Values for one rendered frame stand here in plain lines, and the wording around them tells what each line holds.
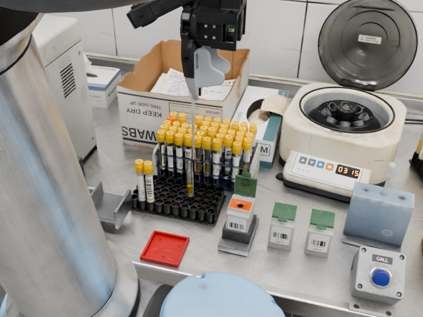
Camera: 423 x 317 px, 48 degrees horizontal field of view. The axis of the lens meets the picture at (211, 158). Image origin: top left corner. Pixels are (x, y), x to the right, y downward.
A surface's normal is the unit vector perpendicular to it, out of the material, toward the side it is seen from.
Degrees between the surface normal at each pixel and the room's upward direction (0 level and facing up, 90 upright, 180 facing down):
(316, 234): 90
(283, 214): 0
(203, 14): 90
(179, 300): 9
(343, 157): 90
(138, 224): 0
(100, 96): 90
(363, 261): 30
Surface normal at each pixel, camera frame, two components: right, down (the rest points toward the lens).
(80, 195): 0.99, 0.04
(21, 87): 0.91, 0.26
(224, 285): 0.15, -0.83
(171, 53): -0.21, 0.55
